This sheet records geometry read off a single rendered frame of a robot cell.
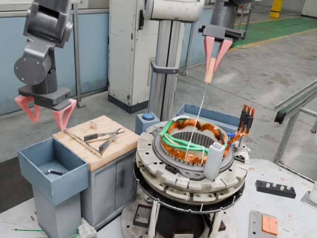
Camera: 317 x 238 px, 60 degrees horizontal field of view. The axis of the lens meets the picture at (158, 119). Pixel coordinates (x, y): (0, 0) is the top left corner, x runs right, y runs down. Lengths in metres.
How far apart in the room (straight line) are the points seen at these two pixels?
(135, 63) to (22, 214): 2.22
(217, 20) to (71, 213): 0.65
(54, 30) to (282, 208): 0.99
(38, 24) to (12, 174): 1.93
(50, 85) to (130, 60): 2.37
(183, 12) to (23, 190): 1.73
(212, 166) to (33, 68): 0.44
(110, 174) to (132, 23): 2.22
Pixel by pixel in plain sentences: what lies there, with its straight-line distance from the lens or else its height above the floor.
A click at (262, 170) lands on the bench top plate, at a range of 1.36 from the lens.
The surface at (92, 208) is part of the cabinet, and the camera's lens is 0.88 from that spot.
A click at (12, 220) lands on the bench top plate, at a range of 1.05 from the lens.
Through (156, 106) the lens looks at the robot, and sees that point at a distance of 1.22.
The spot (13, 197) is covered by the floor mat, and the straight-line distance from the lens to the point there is 2.27.
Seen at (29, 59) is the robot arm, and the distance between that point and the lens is 0.57.
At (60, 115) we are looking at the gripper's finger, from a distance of 0.66.
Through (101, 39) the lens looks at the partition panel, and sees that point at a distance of 3.31.
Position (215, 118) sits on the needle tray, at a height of 1.04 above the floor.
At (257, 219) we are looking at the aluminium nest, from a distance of 1.09.
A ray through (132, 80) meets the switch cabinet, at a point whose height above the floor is 0.41.
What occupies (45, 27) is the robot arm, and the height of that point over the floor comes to 1.41.
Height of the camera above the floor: 1.54
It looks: 29 degrees down
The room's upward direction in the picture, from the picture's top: 7 degrees clockwise
